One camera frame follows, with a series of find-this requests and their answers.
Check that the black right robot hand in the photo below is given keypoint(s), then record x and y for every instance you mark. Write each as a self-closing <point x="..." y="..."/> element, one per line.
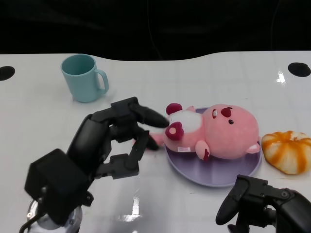
<point x="286" y="208"/>

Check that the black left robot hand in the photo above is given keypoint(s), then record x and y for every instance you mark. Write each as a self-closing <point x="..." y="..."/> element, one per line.
<point x="87" y="140"/>

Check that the pink plush beaver doll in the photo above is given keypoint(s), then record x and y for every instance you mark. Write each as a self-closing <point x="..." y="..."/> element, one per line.
<point x="230" y="136"/>

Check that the lavender plastic plate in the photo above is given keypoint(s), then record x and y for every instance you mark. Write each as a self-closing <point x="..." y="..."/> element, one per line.
<point x="218" y="172"/>

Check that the orange striped white bun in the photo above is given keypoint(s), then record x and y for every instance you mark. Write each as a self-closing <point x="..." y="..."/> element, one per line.
<point x="288" y="153"/>

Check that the light blue plastic mug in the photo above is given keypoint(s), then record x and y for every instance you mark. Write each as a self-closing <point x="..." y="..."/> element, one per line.
<point x="81" y="83"/>

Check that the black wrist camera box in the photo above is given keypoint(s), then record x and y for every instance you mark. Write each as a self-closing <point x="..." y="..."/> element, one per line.
<point x="58" y="182"/>

